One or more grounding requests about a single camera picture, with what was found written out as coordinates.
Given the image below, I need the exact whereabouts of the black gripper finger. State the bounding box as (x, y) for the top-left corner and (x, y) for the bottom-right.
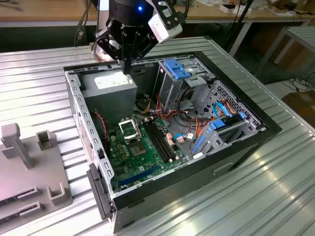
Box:
(127, 35), (158, 74)
(94, 29), (128, 74)

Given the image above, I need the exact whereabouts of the CPU socket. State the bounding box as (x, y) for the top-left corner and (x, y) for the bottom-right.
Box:
(128, 141), (149, 158)

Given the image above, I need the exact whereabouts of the blue plastic disk carrier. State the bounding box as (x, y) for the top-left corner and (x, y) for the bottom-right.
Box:
(164, 59), (194, 81)

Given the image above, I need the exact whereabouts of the grey metal drive cage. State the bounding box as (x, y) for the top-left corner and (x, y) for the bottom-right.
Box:
(156, 58), (217, 113)

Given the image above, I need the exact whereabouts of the grey power supply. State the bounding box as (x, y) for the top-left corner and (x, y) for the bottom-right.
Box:
(80, 68), (138, 128)

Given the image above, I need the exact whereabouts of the wooden desk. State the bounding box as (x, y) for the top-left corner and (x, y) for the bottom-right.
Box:
(0, 0), (315, 57)

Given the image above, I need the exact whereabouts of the metal socket cover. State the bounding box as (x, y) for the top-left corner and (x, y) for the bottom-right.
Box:
(118, 119), (143, 143)

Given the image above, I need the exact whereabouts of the white box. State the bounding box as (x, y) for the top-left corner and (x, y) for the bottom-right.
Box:
(220, 3), (253, 15)

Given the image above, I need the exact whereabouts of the black RAM slot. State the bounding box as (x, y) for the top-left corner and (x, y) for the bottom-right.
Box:
(152, 118), (180, 159)
(143, 122), (168, 163)
(146, 121), (172, 162)
(149, 120), (176, 160)

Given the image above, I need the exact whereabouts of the perforated metal disk bay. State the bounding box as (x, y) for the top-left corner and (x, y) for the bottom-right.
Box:
(195, 80), (268, 158)

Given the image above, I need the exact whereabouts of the black tripod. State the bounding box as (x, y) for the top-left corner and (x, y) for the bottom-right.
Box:
(224, 0), (254, 54)

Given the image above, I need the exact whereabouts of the black disk in blue carrier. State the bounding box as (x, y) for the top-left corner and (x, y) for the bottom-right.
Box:
(209, 112), (247, 131)

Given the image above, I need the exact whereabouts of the green motherboard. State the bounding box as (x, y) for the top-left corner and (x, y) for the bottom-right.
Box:
(107, 115), (190, 195)

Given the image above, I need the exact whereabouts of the blue expansion slot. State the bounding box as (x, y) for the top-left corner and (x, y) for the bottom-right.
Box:
(118, 165), (158, 187)

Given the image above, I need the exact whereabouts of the black plastic case bezel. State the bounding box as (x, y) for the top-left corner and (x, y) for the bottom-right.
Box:
(86, 162), (116, 221)

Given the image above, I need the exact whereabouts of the black open PC case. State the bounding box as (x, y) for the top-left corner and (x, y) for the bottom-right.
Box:
(63, 50), (283, 233)

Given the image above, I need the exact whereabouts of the grey parts rack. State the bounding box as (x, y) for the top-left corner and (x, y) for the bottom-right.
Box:
(0, 122), (74, 223)

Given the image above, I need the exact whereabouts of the cardboard box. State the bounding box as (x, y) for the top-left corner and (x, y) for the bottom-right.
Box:
(281, 89), (315, 128)

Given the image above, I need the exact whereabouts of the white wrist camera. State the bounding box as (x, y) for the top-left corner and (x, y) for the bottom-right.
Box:
(147, 13), (183, 44)

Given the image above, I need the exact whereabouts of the black camera bracket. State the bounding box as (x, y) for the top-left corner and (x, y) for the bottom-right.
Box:
(150, 0), (186, 28)

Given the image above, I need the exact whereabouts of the yellow black wire bundle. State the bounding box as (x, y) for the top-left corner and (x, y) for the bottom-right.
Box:
(134, 94), (158, 115)

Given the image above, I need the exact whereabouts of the black cable bundle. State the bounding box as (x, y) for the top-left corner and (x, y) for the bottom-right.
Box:
(177, 86), (197, 116)

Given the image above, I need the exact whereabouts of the wire locking lever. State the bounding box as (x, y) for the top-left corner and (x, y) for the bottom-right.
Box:
(132, 117), (144, 141)

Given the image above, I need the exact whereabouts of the red black twisted wire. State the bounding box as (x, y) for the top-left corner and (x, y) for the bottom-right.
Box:
(94, 110), (109, 151)

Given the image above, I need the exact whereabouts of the orange red wire bundle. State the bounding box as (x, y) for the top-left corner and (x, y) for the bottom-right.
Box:
(156, 94), (215, 145)

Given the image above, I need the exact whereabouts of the blue plastic bracket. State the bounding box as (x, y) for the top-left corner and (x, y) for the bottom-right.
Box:
(191, 134), (207, 153)

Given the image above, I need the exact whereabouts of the grey metal frame table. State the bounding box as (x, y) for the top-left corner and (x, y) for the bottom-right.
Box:
(254, 26), (315, 79)

